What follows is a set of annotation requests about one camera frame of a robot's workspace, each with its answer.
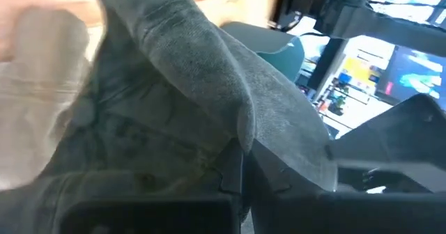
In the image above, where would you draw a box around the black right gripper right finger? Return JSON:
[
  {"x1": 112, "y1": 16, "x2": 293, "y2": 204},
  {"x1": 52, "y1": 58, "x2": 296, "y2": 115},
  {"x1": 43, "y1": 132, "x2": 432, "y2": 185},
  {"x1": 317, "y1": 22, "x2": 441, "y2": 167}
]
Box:
[{"x1": 249, "y1": 93, "x2": 446, "y2": 234}]

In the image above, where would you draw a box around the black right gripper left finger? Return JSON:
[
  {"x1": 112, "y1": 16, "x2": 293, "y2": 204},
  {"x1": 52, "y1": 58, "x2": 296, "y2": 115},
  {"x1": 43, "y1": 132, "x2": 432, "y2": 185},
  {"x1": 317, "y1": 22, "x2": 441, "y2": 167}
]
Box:
[{"x1": 59, "y1": 140, "x2": 245, "y2": 234}]

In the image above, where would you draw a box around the yellow box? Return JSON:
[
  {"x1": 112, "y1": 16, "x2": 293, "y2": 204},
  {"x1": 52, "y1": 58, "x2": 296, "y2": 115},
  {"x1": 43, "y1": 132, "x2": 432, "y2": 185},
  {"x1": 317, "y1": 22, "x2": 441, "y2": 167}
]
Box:
[{"x1": 343, "y1": 57, "x2": 381, "y2": 86}]

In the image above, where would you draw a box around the dark computer monitor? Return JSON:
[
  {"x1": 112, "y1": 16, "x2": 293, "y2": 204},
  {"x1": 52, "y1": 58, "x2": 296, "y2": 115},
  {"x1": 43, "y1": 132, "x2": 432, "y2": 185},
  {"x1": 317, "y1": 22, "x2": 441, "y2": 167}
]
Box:
[{"x1": 375, "y1": 45, "x2": 446, "y2": 111}]

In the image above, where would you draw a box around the teal office chair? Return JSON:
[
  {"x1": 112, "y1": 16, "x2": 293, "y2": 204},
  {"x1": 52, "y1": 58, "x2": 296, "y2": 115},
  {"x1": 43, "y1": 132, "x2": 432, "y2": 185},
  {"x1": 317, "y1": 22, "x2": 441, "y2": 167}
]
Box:
[{"x1": 221, "y1": 21, "x2": 306, "y2": 84}]

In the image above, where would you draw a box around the bright computer screen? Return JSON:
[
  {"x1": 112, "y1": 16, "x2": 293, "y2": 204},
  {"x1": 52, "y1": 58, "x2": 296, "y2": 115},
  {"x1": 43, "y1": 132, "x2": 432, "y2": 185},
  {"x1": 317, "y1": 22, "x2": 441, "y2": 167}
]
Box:
[{"x1": 369, "y1": 0, "x2": 446, "y2": 25}]

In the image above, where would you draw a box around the black frame post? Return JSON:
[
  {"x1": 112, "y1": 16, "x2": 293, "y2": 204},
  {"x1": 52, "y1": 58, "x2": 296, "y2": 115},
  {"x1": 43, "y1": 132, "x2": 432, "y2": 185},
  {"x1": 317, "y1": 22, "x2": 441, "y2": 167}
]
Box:
[{"x1": 308, "y1": 37, "x2": 346, "y2": 91}]

